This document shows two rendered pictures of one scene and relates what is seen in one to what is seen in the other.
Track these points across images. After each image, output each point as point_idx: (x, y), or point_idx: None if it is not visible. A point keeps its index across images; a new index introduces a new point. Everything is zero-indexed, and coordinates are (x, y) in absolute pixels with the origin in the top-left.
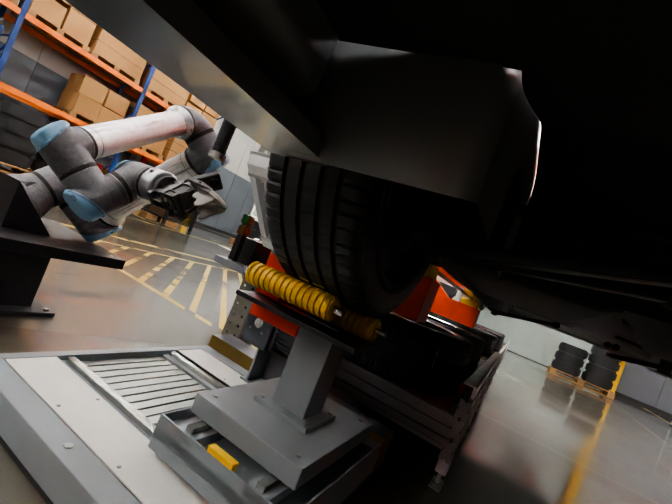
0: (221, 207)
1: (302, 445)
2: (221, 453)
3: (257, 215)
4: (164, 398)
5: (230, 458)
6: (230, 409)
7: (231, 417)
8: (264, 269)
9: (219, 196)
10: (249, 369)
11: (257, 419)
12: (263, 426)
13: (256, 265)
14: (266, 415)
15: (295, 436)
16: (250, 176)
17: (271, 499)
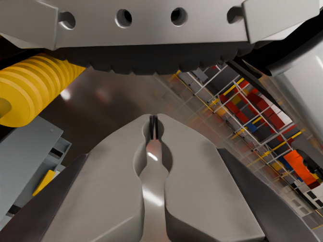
0: (155, 131)
1: (34, 125)
2: (48, 181)
3: (128, 44)
4: None
5: (49, 175)
6: (17, 179)
7: (31, 175)
8: (50, 87)
9: (186, 126)
10: None
11: (17, 155)
12: (27, 151)
13: (41, 96)
14: (0, 148)
15: (23, 128)
16: (246, 42)
17: (62, 151)
